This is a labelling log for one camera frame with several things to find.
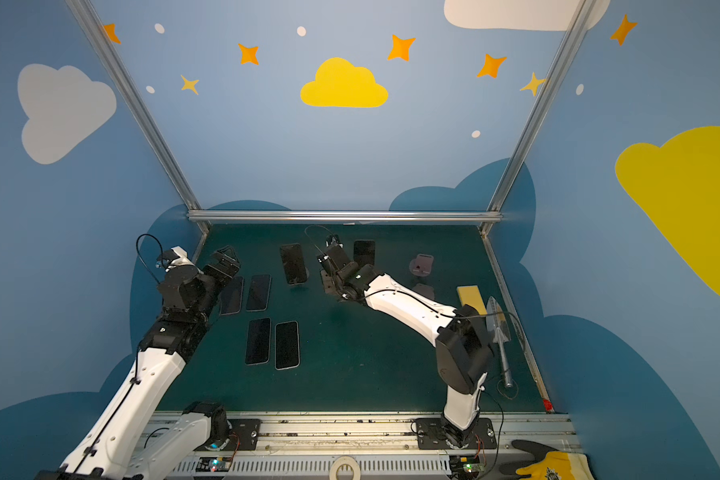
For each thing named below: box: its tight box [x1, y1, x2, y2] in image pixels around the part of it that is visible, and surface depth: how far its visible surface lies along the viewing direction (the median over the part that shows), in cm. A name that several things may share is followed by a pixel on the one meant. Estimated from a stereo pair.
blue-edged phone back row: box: [245, 318, 271, 365], surface depth 95 cm
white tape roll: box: [329, 456, 361, 480], surface depth 71 cm
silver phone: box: [275, 321, 300, 370], surface depth 92 cm
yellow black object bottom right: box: [499, 440, 595, 480], surface depth 70 cm
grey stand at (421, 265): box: [409, 253, 434, 277], surface depth 103 cm
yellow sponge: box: [457, 285, 488, 315], surface depth 103 cm
